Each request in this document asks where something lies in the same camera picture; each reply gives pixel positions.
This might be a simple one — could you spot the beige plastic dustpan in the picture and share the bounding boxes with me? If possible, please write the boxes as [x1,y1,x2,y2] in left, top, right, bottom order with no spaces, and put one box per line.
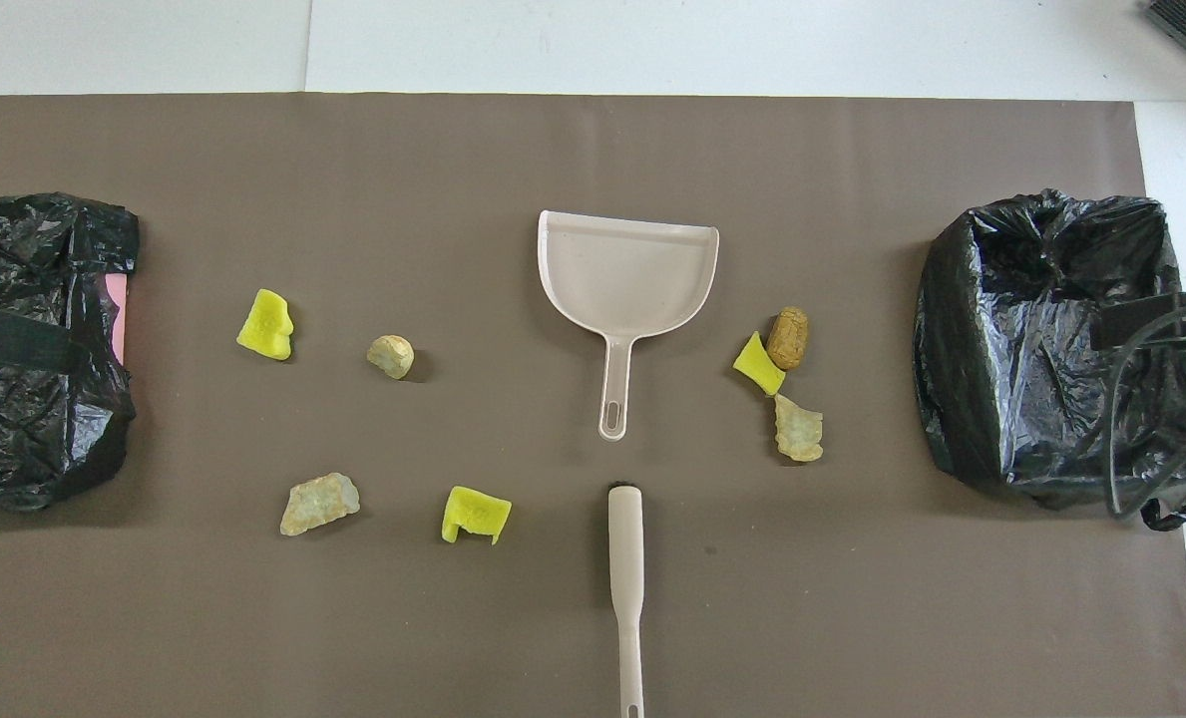
[538,209,721,442]

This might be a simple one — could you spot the small yellow sponge wedge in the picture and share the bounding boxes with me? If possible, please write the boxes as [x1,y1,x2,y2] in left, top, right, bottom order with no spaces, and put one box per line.
[733,331,787,397]

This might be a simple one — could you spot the beige brush with black bristles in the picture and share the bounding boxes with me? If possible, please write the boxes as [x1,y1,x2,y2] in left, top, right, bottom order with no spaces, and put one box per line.
[607,483,646,718]

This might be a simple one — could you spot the yellow u-shaped sponge piece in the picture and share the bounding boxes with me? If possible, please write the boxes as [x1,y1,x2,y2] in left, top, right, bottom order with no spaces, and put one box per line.
[441,486,513,545]

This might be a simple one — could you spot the brown cork-like lump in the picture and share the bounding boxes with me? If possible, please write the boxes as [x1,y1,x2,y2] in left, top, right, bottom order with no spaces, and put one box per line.
[766,306,811,371]

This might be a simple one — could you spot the small beige round lump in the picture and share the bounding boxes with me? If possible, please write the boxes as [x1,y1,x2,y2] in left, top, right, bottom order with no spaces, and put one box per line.
[367,335,416,381]

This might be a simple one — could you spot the pale jagged foam chunk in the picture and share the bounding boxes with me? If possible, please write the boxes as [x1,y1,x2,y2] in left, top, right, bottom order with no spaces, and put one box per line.
[774,394,825,464]

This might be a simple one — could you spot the pale greenish foam chunk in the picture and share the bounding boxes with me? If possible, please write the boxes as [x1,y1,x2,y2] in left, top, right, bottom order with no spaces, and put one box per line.
[280,473,362,538]

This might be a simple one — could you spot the yellow sponge block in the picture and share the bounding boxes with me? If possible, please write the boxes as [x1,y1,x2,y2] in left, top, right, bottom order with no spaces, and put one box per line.
[236,289,295,361]

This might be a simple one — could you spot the black plastic trash bag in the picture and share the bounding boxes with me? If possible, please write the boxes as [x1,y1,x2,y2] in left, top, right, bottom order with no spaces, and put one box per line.
[913,188,1186,532]
[0,192,141,514]

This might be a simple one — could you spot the pink plastic bin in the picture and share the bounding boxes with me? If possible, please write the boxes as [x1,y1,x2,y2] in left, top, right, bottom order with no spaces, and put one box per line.
[109,276,130,365]

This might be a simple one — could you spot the brown table mat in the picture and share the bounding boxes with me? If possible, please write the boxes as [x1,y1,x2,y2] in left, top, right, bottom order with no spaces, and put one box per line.
[0,93,1186,718]

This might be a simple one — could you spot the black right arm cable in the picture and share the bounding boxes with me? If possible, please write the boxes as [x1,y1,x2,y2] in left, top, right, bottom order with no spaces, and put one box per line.
[1106,299,1186,520]

